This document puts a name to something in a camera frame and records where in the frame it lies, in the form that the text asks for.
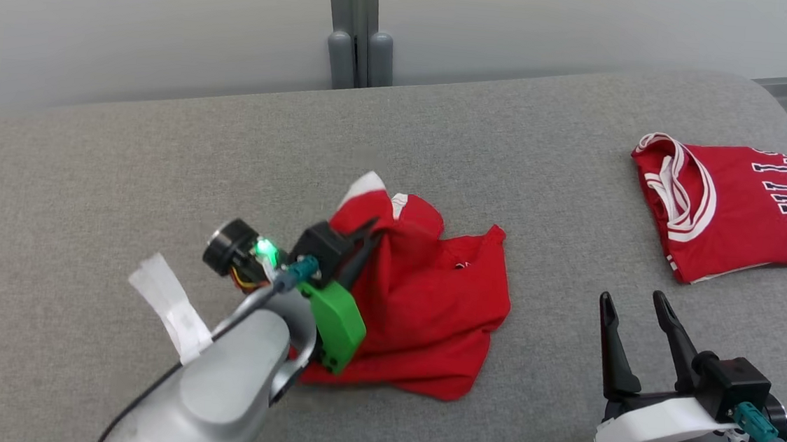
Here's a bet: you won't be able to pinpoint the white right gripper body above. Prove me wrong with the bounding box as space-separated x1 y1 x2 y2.
594 390 748 442

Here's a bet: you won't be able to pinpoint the red Bulls jersey white sleeves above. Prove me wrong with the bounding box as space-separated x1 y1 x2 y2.
621 131 787 292

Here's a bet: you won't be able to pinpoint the grey double partition post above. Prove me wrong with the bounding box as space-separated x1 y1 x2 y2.
317 0 400 96

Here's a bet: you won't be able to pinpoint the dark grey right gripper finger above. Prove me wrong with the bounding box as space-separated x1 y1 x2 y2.
645 291 706 394
592 291 650 403

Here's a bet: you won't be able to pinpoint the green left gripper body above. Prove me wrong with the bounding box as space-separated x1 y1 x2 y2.
292 278 371 378

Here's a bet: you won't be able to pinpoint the blank white tape cable label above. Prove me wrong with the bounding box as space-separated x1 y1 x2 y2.
121 251 221 368

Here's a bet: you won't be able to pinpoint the red shorts white side stripe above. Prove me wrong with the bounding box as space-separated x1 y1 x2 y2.
289 167 522 406

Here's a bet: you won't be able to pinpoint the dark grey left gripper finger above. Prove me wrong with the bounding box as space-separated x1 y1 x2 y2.
339 230 385 292
348 216 380 249

